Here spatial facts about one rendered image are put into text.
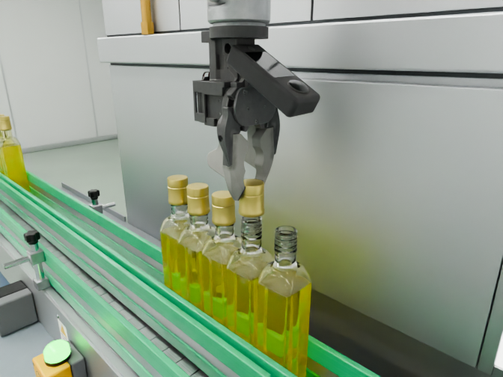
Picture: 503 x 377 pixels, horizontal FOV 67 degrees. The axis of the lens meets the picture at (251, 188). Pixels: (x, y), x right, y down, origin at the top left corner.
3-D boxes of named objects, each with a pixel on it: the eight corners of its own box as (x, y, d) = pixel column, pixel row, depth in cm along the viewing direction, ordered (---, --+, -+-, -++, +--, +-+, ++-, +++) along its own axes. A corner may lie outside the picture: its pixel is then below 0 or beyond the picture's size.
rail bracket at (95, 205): (121, 231, 110) (116, 187, 105) (98, 238, 105) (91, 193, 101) (114, 227, 112) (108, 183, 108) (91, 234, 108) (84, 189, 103)
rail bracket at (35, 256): (52, 289, 82) (41, 233, 78) (14, 304, 77) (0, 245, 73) (46, 282, 85) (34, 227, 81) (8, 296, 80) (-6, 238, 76)
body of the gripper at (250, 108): (234, 120, 56) (233, 31, 52) (279, 126, 50) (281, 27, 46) (192, 126, 51) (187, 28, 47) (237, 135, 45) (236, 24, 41)
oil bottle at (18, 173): (31, 196, 136) (15, 116, 127) (13, 200, 132) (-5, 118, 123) (26, 192, 140) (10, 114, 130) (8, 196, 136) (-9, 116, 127)
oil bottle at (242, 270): (276, 368, 61) (279, 249, 54) (251, 389, 57) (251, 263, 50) (251, 350, 65) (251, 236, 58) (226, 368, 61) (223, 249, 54)
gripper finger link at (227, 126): (239, 163, 50) (246, 96, 48) (248, 166, 49) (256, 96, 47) (212, 164, 47) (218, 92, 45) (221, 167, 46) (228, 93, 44)
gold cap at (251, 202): (269, 212, 52) (270, 182, 51) (251, 220, 50) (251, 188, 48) (251, 206, 55) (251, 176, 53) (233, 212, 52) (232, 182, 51)
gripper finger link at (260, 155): (248, 178, 58) (241, 119, 54) (278, 186, 54) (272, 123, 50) (234, 185, 56) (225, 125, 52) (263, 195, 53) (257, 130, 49)
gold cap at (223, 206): (240, 221, 57) (240, 193, 56) (223, 228, 55) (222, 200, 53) (224, 215, 60) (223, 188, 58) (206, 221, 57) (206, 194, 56)
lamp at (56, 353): (75, 357, 71) (72, 344, 70) (49, 371, 68) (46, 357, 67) (65, 345, 74) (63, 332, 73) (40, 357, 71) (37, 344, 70)
